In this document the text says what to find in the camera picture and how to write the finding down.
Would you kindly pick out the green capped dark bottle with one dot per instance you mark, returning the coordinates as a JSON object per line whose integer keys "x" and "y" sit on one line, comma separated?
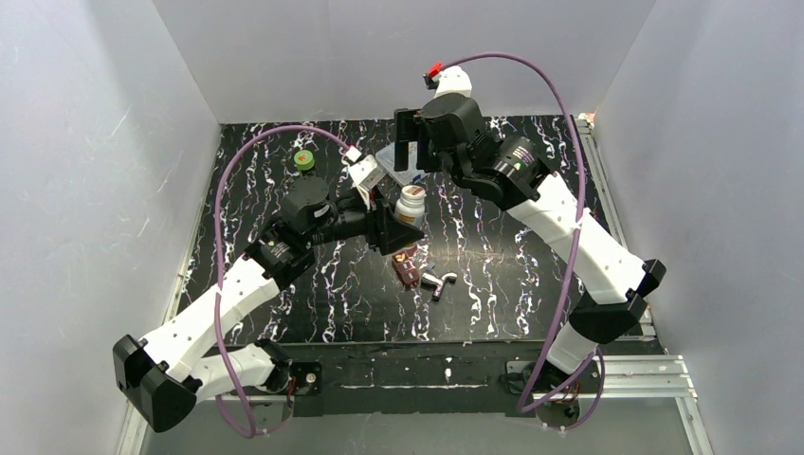
{"x": 305, "y": 161}

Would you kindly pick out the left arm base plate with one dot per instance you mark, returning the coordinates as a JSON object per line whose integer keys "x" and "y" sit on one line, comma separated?
{"x": 287, "y": 382}

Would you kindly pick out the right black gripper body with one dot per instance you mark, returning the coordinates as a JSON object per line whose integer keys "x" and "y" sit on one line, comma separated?
{"x": 416, "y": 133}

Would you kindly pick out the red weekly pill organizer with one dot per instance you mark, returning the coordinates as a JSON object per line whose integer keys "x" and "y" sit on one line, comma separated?
{"x": 405, "y": 267}

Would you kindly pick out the white pill bottle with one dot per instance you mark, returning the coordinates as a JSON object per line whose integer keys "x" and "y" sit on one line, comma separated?
{"x": 410, "y": 207}

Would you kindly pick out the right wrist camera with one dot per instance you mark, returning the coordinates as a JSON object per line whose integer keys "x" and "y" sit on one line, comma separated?
{"x": 444, "y": 80}

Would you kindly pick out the clear plastic compartment box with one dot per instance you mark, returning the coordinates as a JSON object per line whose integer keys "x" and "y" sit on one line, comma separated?
{"x": 385, "y": 157}

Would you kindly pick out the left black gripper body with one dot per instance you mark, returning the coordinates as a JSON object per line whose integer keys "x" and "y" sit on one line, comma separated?
{"x": 375, "y": 223}

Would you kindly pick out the chrome metal faucet fitting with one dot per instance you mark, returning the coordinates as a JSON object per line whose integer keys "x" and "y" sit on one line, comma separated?
{"x": 436, "y": 284}

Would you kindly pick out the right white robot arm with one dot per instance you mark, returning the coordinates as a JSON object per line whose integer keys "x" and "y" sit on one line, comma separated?
{"x": 517, "y": 175}

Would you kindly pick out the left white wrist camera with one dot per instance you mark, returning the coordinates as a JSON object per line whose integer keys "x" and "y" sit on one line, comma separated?
{"x": 365, "y": 173}

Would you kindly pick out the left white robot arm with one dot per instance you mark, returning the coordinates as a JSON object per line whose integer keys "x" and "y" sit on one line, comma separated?
{"x": 165, "y": 373}

